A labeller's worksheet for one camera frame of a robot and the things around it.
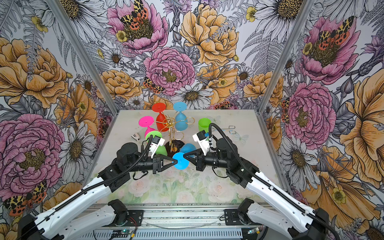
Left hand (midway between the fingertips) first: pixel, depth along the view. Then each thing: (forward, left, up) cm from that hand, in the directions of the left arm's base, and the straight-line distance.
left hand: (176, 166), depth 65 cm
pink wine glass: (+22, +16, +4) cm, 28 cm away
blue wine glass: (0, -3, +2) cm, 4 cm away
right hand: (+1, -4, +3) cm, 5 cm away
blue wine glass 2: (+29, -1, -3) cm, 29 cm away
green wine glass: (+36, -14, -15) cm, 41 cm away
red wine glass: (+22, +8, +4) cm, 24 cm away
